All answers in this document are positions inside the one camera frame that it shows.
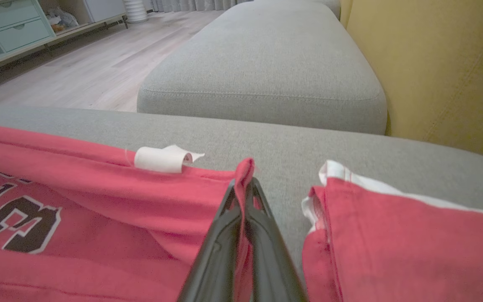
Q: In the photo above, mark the white ribbed cylinder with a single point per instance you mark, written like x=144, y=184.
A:
x=135, y=10

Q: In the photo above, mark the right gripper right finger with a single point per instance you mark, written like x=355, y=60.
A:
x=273, y=260

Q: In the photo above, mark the large grey sofa seat cushion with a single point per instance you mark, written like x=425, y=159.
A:
x=275, y=140

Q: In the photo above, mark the crumpled bag in cabinet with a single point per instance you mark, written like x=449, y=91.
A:
x=62, y=19

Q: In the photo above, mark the grey pleated curtain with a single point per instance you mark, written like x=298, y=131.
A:
x=195, y=4

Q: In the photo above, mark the small grey sofa seat cushion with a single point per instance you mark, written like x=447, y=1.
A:
x=266, y=63

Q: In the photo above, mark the red and white printed jersey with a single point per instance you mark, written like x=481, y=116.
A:
x=99, y=201

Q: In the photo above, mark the red shorts with white stripe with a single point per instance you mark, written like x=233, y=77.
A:
x=401, y=243

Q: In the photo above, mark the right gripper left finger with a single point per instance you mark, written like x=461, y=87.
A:
x=218, y=256

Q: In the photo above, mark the yellow sofa backrest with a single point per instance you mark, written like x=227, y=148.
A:
x=442, y=71

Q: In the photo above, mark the mint green drawer cabinet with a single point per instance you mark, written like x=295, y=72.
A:
x=15, y=29

